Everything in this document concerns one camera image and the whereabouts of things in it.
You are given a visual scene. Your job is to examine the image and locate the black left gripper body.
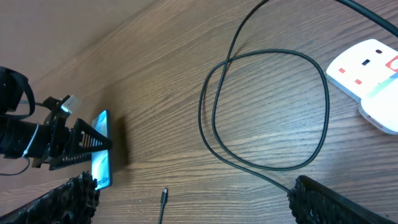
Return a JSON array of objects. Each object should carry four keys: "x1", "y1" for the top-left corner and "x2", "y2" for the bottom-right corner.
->
[{"x1": 30, "y1": 96, "x2": 73, "y2": 168}]

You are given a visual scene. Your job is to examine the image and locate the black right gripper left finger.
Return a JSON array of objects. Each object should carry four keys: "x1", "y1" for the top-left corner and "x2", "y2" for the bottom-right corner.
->
[{"x1": 1, "y1": 171, "x2": 100, "y2": 224}]

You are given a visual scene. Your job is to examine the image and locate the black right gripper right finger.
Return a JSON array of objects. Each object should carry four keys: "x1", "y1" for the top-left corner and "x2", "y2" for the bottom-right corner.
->
[{"x1": 287, "y1": 175, "x2": 396, "y2": 224}]

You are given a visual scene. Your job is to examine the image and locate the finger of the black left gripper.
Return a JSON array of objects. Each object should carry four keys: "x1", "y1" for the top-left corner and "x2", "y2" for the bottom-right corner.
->
[
  {"x1": 49, "y1": 154, "x2": 91, "y2": 170},
  {"x1": 70, "y1": 119, "x2": 113, "y2": 154}
]

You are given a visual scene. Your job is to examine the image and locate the white power strip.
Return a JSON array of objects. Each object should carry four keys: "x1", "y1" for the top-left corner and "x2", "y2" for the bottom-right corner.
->
[{"x1": 326, "y1": 39, "x2": 397, "y2": 102}]

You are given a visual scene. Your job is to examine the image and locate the white charger plug adapter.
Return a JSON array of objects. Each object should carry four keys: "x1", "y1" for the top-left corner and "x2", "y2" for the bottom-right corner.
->
[{"x1": 358, "y1": 73, "x2": 397, "y2": 135}]

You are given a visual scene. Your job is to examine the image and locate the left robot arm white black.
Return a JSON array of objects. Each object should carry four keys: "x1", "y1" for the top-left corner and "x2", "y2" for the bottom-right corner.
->
[{"x1": 1, "y1": 67, "x2": 113, "y2": 170}]

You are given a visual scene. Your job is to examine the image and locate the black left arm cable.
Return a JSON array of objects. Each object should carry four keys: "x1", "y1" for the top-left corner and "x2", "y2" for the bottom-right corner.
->
[{"x1": 0, "y1": 157, "x2": 31, "y2": 177}]

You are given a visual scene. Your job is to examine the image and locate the blue-screen Samsung Galaxy smartphone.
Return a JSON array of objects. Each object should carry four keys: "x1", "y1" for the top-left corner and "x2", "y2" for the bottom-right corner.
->
[{"x1": 91, "y1": 110, "x2": 113, "y2": 190}]

